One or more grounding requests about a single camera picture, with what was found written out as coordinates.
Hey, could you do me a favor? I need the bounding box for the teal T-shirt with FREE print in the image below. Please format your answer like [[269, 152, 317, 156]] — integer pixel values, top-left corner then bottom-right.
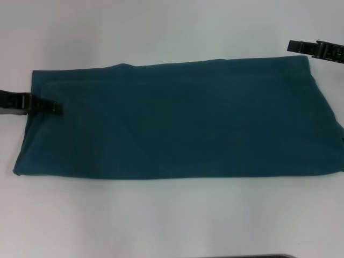
[[12, 55, 344, 180]]

